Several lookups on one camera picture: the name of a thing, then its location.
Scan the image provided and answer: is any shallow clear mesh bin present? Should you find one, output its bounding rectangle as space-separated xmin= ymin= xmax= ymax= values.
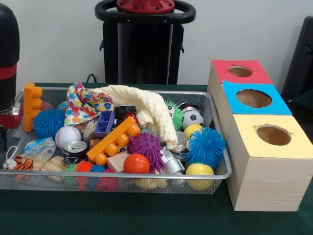
xmin=0 ymin=87 xmax=233 ymax=195

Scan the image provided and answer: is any clear plastic packet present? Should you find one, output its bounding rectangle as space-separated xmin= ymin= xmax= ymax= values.
xmin=23 ymin=137 xmax=57 ymax=161

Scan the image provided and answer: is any cream knitted cloth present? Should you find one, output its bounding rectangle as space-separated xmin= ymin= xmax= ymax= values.
xmin=88 ymin=84 xmax=179 ymax=149

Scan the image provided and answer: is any small blue spiky ball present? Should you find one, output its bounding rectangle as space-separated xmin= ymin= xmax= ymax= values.
xmin=32 ymin=107 xmax=66 ymax=141

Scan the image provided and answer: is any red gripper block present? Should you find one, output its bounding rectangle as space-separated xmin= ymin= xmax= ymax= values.
xmin=0 ymin=106 xmax=24 ymax=151

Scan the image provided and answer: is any yellow ball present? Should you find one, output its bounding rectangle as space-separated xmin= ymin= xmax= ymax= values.
xmin=186 ymin=163 xmax=216 ymax=191

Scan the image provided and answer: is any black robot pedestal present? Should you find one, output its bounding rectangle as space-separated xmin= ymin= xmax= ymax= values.
xmin=94 ymin=0 xmax=197 ymax=85

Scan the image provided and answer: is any dark green table cloth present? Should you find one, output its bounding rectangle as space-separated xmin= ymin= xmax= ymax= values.
xmin=0 ymin=82 xmax=313 ymax=235

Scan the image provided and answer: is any orange toy building block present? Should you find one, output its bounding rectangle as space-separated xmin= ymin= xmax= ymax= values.
xmin=87 ymin=117 xmax=142 ymax=166
xmin=22 ymin=82 xmax=44 ymax=133

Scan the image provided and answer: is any purple spiky ball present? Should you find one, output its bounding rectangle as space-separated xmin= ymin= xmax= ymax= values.
xmin=128 ymin=132 xmax=166 ymax=173

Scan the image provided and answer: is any orange ball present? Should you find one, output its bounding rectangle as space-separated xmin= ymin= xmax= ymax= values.
xmin=123 ymin=153 xmax=151 ymax=174

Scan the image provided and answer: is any black chair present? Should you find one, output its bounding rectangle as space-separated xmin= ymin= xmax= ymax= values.
xmin=283 ymin=16 xmax=313 ymax=103

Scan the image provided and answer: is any large blue spiky ball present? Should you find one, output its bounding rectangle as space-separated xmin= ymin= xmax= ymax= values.
xmin=185 ymin=127 xmax=226 ymax=170

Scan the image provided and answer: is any white baseball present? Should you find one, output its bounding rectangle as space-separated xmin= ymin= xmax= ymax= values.
xmin=55 ymin=125 xmax=83 ymax=150

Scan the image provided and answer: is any colourful patterned cloth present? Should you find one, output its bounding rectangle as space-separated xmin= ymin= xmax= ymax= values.
xmin=65 ymin=82 xmax=114 ymax=127

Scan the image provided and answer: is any wooden box with three holes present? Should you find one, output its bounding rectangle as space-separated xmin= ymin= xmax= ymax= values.
xmin=207 ymin=59 xmax=313 ymax=212

